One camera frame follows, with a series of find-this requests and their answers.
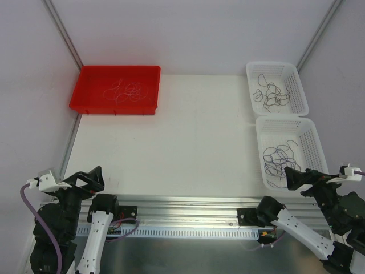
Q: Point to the aluminium mounting rail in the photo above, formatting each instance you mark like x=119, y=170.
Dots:
x=208, y=212

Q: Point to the near white perforated basket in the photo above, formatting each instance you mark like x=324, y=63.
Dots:
x=287, y=141

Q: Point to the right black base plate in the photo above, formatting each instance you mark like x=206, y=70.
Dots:
x=256, y=217

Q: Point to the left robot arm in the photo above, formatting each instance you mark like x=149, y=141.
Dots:
x=56, y=224

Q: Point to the white perforated basket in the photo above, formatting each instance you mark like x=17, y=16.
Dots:
x=275, y=88
x=287, y=141

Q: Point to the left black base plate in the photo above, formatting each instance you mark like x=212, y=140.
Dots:
x=123, y=212

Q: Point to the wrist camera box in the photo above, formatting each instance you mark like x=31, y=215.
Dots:
x=47, y=182
x=347, y=173

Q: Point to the white slotted cable duct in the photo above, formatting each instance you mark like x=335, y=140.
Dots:
x=196, y=233

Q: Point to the red plastic tray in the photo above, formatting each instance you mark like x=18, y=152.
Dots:
x=116, y=90

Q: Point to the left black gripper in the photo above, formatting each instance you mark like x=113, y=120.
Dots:
x=73, y=188

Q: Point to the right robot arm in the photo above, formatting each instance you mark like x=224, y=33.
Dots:
x=344, y=215

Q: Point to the far white perforated basket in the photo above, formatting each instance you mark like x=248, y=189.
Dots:
x=275, y=88

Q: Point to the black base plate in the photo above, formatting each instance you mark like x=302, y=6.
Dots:
x=123, y=212
x=256, y=217

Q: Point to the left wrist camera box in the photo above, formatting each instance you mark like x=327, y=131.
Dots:
x=47, y=182

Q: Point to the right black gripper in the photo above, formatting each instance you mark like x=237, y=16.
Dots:
x=312, y=182

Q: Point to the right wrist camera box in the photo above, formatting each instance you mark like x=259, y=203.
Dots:
x=347, y=173

